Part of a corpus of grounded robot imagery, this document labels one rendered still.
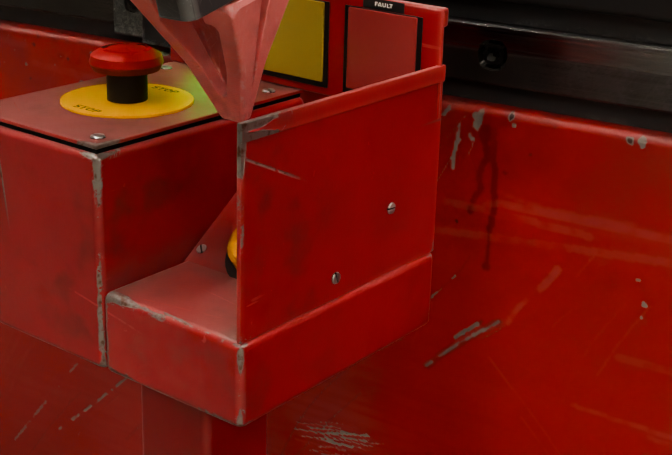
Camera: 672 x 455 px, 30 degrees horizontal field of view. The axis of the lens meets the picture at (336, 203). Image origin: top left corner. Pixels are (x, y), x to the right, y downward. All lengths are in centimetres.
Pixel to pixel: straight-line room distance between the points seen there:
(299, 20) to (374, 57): 5
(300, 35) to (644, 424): 31
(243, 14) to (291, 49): 17
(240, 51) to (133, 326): 15
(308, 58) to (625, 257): 22
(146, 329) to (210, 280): 5
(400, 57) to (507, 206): 14
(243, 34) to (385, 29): 13
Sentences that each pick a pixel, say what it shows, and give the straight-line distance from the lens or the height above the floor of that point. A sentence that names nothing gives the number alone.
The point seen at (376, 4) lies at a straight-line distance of 68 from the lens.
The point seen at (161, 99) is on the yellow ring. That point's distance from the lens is 69.
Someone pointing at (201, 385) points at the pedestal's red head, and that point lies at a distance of 61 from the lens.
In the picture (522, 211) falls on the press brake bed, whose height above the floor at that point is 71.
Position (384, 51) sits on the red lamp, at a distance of 68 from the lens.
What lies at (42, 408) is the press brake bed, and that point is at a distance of 107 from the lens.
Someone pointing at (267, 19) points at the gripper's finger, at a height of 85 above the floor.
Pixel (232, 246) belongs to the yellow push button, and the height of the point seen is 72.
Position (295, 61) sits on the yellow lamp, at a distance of 72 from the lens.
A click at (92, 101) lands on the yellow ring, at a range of 69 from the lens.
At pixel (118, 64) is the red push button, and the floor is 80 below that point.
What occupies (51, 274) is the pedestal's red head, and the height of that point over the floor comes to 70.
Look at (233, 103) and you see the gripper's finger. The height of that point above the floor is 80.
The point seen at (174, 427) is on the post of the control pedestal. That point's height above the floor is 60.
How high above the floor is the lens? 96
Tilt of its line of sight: 19 degrees down
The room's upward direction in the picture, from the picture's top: 2 degrees clockwise
